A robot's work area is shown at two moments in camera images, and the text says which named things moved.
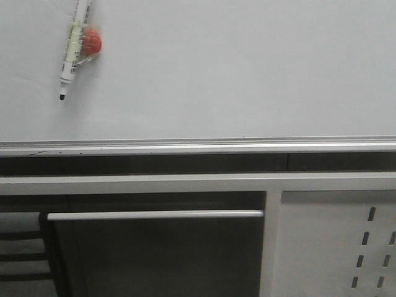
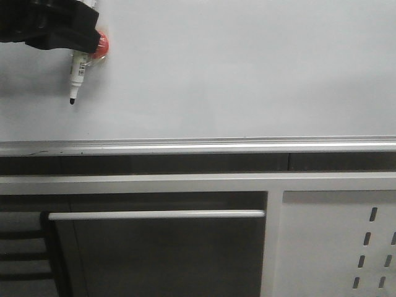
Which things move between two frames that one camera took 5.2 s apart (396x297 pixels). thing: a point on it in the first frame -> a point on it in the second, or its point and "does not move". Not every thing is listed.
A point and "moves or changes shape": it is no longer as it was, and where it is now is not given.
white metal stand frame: [272, 184] does not move
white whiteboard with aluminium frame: [200, 77] does not move
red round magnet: [91, 43] moves or changes shape
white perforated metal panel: [337, 244] does not move
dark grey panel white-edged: [214, 253] does not move
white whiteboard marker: [81, 13] moves or changes shape
